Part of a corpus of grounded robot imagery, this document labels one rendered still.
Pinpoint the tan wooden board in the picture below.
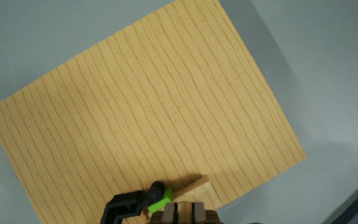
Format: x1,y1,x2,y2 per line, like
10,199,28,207
0,0,307,224

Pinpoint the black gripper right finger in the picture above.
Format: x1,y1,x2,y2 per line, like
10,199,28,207
192,202,224,224

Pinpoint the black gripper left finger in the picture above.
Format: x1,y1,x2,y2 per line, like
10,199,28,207
145,202,178,224

